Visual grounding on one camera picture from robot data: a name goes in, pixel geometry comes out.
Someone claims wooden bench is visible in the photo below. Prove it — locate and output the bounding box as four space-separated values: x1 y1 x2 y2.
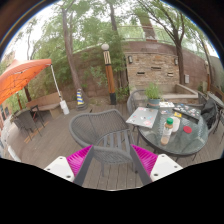
26 92 62 119

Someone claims sticker-covered black laptop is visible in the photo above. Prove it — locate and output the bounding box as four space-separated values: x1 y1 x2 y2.
173 104 201 120

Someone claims white umbrella base weight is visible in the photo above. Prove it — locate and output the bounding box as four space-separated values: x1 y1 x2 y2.
60 100 69 115

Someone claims potted green plant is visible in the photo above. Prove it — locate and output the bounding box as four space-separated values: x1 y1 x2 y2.
145 82 161 108

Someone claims round glass patio table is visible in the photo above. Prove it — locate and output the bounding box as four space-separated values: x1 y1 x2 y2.
138 108 208 158

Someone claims orange patio umbrella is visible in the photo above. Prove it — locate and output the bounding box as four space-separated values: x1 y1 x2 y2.
0 59 52 104

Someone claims black backpack on chair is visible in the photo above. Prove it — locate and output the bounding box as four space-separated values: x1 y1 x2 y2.
201 99 218 128

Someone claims sticker-covered grey laptop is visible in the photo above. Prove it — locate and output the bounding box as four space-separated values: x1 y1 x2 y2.
127 107 158 128

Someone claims grey woven patio chair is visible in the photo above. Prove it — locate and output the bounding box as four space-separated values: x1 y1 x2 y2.
69 109 137 172

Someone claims green-capped plastic bottle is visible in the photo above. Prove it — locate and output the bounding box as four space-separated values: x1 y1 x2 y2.
161 117 173 145

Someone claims wooden lamp post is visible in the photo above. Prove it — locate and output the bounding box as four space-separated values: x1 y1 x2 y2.
101 43 116 105

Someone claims yellow blue striped cone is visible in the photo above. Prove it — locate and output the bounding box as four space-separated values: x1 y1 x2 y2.
77 89 87 109

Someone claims grey chair behind table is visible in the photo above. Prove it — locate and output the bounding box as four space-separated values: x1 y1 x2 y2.
127 89 148 114

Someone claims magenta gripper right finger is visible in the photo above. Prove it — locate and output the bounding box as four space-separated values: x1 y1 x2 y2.
130 144 158 175

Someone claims dark chair at left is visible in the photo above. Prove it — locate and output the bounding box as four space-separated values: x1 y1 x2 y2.
13 109 37 138

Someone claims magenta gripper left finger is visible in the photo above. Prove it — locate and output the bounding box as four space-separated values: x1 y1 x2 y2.
67 145 93 177

